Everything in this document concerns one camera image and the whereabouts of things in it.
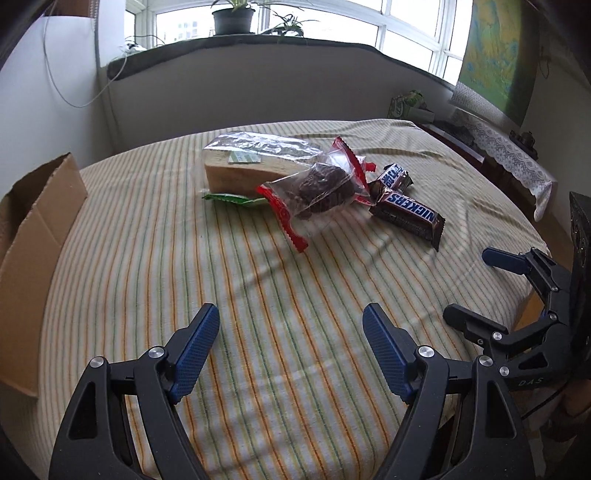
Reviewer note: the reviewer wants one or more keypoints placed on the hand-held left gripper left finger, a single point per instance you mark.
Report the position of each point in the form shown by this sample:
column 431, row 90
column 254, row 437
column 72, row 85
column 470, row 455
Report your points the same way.
column 196, row 355

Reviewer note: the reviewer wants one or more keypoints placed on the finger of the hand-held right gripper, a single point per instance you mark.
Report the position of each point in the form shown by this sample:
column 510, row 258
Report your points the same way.
column 471, row 321
column 501, row 258

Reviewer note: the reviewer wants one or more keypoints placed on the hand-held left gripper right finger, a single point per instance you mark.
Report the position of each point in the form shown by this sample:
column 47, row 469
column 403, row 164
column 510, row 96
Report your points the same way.
column 383, row 353

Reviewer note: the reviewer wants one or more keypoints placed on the brown chocolate bar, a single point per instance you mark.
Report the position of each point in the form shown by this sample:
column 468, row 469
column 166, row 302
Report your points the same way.
column 392, row 177
column 406, row 210

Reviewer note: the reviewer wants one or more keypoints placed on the green snack wrapper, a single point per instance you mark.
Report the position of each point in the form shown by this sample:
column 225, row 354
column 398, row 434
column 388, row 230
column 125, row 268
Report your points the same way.
column 231, row 199

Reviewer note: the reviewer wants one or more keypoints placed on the red-edged clear cake packet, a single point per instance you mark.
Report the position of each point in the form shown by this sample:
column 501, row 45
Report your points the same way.
column 318, row 194
column 344, row 154

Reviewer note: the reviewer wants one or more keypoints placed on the sliced bread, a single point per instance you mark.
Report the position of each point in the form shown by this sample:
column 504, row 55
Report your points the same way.
column 240, row 170

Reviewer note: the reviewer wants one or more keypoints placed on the brown cardboard box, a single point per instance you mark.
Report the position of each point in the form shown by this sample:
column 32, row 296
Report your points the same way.
column 32, row 258

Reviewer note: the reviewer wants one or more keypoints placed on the person's right forearm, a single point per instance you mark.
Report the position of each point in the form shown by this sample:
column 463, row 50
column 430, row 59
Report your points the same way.
column 577, row 399

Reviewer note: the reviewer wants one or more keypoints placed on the white lace cloth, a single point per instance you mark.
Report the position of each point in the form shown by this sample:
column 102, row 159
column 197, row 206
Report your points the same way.
column 503, row 147

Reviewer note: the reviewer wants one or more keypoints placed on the green printed bag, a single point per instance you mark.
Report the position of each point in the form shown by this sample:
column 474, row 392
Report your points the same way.
column 406, row 105

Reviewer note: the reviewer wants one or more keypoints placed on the white framed window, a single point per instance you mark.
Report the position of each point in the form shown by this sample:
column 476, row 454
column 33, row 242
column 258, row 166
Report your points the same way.
column 346, row 18

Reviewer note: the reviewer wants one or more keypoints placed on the grey windowsill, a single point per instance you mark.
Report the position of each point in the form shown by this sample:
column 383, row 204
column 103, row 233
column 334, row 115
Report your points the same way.
column 231, row 48

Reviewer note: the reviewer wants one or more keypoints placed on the small green plant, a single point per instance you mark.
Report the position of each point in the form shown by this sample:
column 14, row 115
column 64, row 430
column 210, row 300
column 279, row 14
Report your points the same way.
column 288, row 27

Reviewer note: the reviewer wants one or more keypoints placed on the spider plant in grey pot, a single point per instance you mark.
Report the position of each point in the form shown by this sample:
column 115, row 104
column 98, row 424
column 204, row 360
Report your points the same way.
column 233, row 18

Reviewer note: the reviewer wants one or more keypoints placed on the wall map poster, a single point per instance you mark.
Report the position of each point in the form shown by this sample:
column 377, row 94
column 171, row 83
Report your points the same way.
column 498, row 60

